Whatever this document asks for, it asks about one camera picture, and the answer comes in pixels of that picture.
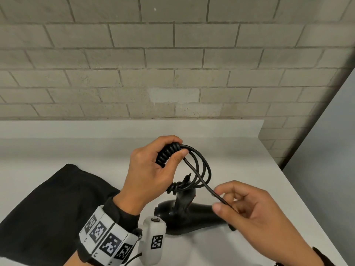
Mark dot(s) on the person's left hand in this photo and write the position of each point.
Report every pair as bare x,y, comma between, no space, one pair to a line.
144,180

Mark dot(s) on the person's right hand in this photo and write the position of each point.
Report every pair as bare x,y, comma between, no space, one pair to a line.
266,224

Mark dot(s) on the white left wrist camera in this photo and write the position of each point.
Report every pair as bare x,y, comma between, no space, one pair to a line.
152,229

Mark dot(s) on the person's left forearm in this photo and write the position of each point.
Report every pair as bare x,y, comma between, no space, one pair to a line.
73,260

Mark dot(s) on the right wristband with markers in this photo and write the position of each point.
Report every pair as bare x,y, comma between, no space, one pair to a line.
323,257

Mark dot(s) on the black hair dryer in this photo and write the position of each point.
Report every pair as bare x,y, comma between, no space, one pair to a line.
194,216

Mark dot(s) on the black cloth drawstring bag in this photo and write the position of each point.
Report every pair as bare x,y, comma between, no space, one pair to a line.
50,213

